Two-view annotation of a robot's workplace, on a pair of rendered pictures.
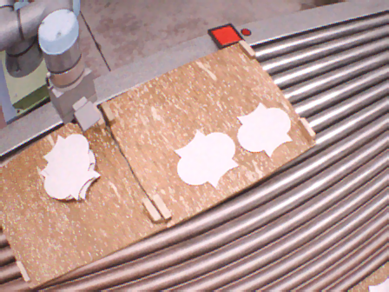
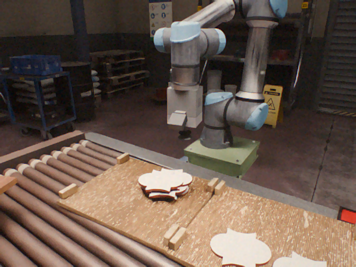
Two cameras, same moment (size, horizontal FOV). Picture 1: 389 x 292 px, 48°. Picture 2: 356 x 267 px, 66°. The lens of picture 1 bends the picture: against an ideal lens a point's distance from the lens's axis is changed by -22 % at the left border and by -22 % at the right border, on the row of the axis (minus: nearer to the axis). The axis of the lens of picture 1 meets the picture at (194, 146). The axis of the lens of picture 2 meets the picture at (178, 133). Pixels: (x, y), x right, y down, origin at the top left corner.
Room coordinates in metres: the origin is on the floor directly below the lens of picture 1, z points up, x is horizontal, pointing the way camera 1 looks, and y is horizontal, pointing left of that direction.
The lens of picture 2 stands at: (0.17, -0.41, 1.45)
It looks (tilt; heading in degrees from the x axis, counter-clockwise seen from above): 22 degrees down; 62
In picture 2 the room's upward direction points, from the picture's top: straight up
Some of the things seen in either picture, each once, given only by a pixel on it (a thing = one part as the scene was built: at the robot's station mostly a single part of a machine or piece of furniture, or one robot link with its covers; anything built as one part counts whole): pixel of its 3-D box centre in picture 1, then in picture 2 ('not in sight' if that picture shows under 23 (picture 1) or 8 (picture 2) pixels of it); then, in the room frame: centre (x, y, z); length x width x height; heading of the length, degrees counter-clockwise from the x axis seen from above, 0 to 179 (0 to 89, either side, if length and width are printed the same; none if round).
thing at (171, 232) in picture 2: (151, 210); (171, 234); (0.41, 0.09, 0.95); 0.06 x 0.02 x 0.03; 32
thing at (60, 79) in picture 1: (63, 65); (184, 74); (0.53, 0.24, 1.32); 0.08 x 0.08 x 0.05
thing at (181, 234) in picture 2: (161, 208); (178, 238); (0.42, 0.06, 0.95); 0.06 x 0.02 x 0.03; 31
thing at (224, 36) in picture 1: (226, 36); (352, 219); (0.91, -0.08, 0.92); 0.06 x 0.06 x 0.01; 27
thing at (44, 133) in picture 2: not in sight; (38, 102); (0.16, 3.67, 0.46); 0.79 x 0.62 x 0.91; 120
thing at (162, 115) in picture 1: (209, 123); (269, 241); (0.63, -0.03, 0.93); 0.41 x 0.35 x 0.02; 121
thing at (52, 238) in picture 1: (58, 201); (142, 193); (0.42, 0.32, 0.93); 0.41 x 0.35 x 0.02; 122
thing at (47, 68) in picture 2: not in sight; (36, 64); (0.22, 3.65, 0.96); 0.50 x 0.38 x 0.21; 135
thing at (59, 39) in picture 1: (59, 39); (186, 44); (0.53, 0.24, 1.40); 0.09 x 0.08 x 0.11; 23
